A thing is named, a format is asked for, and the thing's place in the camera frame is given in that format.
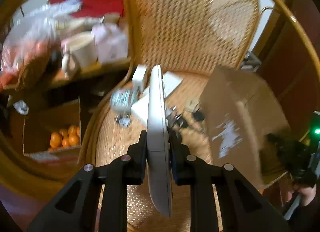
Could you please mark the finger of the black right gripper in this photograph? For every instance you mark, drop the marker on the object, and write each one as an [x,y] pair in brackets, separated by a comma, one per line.
[296,158]

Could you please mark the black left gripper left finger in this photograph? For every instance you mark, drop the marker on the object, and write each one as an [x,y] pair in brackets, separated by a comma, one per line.
[95,195]

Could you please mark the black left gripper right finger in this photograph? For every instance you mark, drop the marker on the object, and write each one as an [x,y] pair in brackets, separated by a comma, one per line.
[221,195]

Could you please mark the brown cardboard box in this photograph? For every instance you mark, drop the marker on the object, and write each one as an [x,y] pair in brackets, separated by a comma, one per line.
[240,110]

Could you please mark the white remote control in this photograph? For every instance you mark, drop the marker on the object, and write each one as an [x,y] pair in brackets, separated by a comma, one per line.
[159,178]

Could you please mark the white power adapter large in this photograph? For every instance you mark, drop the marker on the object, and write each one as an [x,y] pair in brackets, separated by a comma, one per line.
[140,110]

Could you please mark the bunch of keys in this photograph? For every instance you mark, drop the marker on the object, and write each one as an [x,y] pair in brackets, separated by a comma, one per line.
[192,106]

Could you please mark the person's right hand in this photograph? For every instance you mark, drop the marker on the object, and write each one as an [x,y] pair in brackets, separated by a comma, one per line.
[307,193]

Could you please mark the cardboard box of oranges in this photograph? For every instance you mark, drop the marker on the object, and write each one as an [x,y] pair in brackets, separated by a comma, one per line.
[44,135]

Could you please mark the metal side shelf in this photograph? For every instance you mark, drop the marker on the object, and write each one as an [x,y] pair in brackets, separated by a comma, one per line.
[251,62]

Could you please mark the small white plug adapter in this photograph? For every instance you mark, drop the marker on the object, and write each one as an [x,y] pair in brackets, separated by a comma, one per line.
[139,78]

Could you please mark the white flat rectangular device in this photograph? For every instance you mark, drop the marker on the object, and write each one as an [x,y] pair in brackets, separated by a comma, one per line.
[170,82]

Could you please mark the cream ceramic mug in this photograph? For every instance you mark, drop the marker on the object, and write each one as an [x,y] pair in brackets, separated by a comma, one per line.
[79,52]

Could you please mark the white tissue box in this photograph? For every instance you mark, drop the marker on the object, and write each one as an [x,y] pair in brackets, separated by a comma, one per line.
[110,42]

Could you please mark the rattan cane chair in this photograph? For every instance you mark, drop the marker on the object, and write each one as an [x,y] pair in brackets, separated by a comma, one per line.
[191,37]

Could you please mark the clear plastic bag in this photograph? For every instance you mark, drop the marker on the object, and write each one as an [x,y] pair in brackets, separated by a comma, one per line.
[36,32]

